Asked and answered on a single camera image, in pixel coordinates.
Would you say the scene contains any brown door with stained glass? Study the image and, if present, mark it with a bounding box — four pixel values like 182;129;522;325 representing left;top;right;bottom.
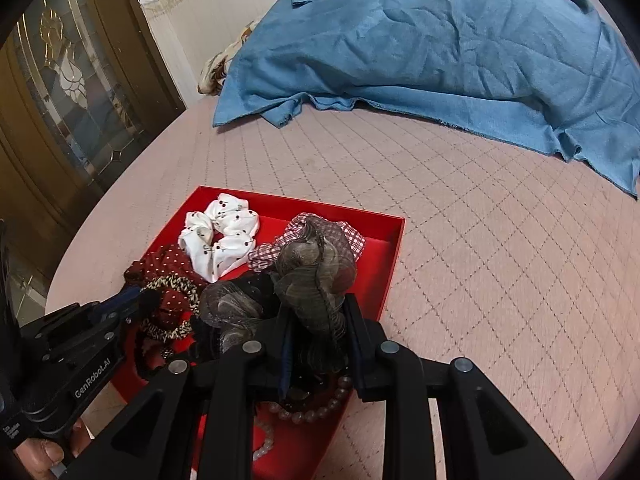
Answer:
0;0;187;322

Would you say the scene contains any blue cloth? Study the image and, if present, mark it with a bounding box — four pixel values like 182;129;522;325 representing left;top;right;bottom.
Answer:
212;0;640;196

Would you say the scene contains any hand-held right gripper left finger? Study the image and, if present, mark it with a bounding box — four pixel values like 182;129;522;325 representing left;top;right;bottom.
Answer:
60;305;296;480

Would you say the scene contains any pearl bead bracelet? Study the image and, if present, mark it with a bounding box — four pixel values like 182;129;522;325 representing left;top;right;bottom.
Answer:
252;375;354;464

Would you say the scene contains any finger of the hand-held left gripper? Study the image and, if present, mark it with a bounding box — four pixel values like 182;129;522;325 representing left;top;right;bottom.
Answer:
116;294;162;330
87;286;144;322

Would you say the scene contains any red plaid scrunchie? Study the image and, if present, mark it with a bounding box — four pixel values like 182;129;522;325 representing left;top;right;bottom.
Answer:
247;213;366;276

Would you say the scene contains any red box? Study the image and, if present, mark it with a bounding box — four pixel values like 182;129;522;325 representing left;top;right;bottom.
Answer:
107;185;406;480

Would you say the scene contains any floral patterned blanket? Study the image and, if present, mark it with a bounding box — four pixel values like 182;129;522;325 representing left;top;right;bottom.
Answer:
197;17;262;97

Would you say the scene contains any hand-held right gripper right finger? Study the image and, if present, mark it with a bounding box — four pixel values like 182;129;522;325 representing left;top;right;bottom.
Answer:
344;293;574;480

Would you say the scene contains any pink quilted mattress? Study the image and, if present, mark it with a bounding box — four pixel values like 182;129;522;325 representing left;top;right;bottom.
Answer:
45;94;640;480

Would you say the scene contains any dark red dotted scrunchie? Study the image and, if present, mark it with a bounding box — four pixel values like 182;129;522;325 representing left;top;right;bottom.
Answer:
124;243;201;333

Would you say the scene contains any white dotted scrunchie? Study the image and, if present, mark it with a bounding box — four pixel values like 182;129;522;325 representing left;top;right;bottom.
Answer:
178;193;261;284

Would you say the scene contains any leopard print scrunchie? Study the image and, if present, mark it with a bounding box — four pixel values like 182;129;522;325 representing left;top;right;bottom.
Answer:
137;274;202;344

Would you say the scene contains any grey organza scrunchie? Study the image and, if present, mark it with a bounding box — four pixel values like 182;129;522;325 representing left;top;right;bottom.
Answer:
195;215;359;377

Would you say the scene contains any person's left hand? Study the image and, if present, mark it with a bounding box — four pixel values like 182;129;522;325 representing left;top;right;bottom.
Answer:
12;417;94;480

